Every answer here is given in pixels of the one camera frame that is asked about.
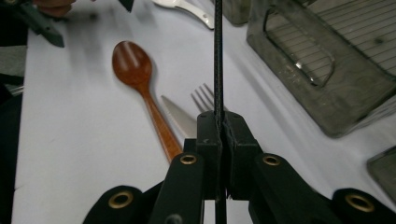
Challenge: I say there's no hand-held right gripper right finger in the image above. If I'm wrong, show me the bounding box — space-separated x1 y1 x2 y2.
223 111 264 200

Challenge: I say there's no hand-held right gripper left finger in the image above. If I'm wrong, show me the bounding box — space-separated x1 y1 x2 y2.
196 110 224 200

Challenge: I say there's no metal fork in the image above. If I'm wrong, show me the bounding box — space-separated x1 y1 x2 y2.
190 82 230 114

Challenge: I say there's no brown wooden spoon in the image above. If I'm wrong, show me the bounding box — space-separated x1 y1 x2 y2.
111 40 185 164

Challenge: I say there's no white ceramic spoon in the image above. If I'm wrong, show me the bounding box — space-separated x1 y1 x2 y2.
151 0 216 31

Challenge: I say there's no black chopstick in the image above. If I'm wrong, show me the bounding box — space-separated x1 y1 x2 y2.
213 0 228 224

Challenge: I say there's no smoky transparent plastic bin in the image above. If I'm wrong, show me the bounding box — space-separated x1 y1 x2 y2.
246 0 396 139
222 0 254 26
366 146 396 204

